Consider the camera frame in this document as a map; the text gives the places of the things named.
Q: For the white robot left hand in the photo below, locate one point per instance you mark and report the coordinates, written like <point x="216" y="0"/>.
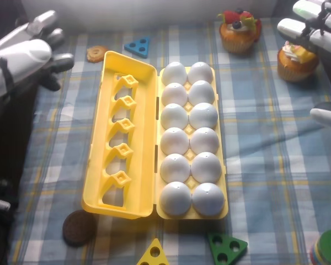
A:
<point x="24" y="58"/>

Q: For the white plastic toy egg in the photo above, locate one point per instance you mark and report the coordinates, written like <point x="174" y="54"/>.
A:
<point x="175" y="140"/>
<point x="204" y="140"/>
<point x="176" y="198"/>
<point x="207" y="167"/>
<point x="174" y="116"/>
<point x="201" y="93"/>
<point x="203" y="116"/>
<point x="174" y="94"/>
<point x="175" y="167"/>
<point x="209" y="199"/>
<point x="174" y="73"/>
<point x="200" y="72"/>

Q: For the yellow plastic egg carton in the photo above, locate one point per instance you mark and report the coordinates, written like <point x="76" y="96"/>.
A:
<point x="144" y="165"/>

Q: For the toy cupcake with yellow fruit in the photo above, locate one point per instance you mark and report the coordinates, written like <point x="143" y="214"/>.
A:
<point x="295" y="66"/>

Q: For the toy cupcake with berries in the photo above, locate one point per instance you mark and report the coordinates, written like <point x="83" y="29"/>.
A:
<point x="238" y="36"/>

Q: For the blue triangle block with holes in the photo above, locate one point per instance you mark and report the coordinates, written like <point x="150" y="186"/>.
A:
<point x="138" y="45"/>

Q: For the blue plaid tablecloth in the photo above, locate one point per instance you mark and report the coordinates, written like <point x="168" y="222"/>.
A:
<point x="264" y="179"/>

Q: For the chocolate sandwich cookie toy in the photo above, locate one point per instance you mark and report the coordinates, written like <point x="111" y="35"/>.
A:
<point x="78" y="227"/>

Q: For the multicolour stacking rings pile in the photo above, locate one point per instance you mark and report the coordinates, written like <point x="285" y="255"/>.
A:
<point x="315" y="254"/>

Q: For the green triangle block with holes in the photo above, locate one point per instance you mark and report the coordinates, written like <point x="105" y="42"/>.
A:
<point x="223" y="248"/>

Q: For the yellow triangle block with holes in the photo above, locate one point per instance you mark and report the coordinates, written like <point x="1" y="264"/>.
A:
<point x="151" y="259"/>

